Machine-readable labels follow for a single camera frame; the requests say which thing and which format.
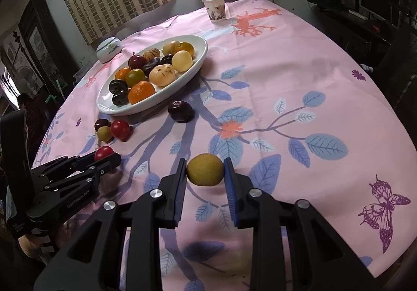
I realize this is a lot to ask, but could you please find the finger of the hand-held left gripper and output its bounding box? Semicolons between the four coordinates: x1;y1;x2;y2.
30;154;99;181
27;153;122;224

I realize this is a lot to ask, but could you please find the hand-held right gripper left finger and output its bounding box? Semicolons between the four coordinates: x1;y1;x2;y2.
33;157;188;291

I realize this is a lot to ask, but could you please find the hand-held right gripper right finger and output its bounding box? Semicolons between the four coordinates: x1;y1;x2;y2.
223;157;380;291

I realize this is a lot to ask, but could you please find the yellow-green round fruit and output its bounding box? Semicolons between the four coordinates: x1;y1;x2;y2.
187;153;225;187

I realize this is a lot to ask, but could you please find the red cherry tomato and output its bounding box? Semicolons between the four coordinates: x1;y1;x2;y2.
110;120;131;141
94;146;114;162

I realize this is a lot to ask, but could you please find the white oval plate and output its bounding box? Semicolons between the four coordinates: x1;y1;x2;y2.
97;34;208;116

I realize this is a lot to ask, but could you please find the person's left hand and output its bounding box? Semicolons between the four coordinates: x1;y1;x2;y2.
18;229;57;265

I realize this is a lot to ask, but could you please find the small yellow-green fruit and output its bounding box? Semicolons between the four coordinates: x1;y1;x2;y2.
97;126;113;143

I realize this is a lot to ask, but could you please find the green-yellow tomato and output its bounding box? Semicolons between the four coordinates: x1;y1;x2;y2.
126;69;146;88

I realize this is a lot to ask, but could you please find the large pale speckled fruit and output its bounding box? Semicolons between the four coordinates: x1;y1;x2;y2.
149;63;177;87

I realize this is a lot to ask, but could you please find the dark wooden framed cabinet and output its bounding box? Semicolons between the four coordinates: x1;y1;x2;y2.
18;0;70;91

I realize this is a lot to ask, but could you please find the pink printed tablecloth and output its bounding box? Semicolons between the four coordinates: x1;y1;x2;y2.
33;0;417;291

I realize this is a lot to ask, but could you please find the white ceramic lidded jar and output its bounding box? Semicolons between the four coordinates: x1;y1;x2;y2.
96;37;122;64

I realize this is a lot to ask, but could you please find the pale yellow round fruit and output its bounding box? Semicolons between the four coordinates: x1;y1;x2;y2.
171;50;193;72

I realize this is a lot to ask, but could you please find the dark red plum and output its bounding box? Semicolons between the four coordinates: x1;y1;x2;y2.
128;55;147;70

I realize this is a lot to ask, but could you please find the yellow-orange round fruit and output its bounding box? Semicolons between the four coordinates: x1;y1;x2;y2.
174;41;195;57

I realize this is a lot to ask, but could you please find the printed paper cup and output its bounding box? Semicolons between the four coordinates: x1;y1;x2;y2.
202;0;226;23

